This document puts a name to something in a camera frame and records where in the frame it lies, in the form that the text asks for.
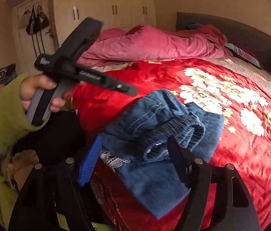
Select white lace cloth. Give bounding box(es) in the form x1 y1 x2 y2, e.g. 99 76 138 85
100 149 130 169

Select patterned pillow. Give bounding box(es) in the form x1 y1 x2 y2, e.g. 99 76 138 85
225 42 263 69

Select green left sleeve forearm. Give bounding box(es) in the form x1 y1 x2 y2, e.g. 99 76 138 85
0 74 56 229

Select person's left hand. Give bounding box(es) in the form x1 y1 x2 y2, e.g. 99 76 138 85
20 74 73 113

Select striped clothes heap by door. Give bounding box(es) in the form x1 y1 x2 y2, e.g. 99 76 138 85
0 64 18 85

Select dark grey headboard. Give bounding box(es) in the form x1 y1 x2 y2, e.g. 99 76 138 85
176 12 271 74

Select red floral blanket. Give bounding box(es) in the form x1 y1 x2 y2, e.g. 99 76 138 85
73 59 271 230

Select cream wardrobe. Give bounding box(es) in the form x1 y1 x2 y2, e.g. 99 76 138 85
53 0 156 44

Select blue denim jeans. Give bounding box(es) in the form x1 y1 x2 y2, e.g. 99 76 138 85
100 89 224 218

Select hanging bags on door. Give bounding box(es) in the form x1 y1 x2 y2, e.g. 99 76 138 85
18 5 50 35

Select pink crumpled duvet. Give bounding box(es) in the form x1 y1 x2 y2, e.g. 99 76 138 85
77 24 232 68

